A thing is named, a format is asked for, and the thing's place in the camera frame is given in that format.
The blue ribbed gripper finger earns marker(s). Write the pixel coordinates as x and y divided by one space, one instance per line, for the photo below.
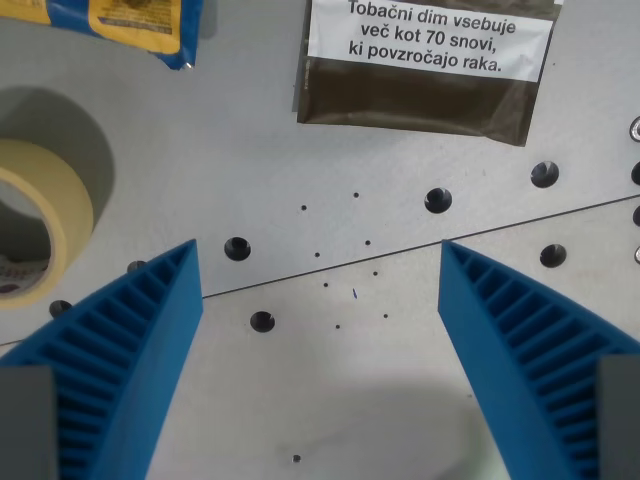
520 360
125 360

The beige masking tape roll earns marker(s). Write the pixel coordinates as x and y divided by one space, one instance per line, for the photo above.
47 210

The silver bolt in table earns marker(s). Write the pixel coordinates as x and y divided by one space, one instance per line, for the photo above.
636 129
637 256

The blue and yellow bag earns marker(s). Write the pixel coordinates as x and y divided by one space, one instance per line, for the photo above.
130 25

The brown tobacco pouch with warning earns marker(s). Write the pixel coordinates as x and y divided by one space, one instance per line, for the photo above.
425 65

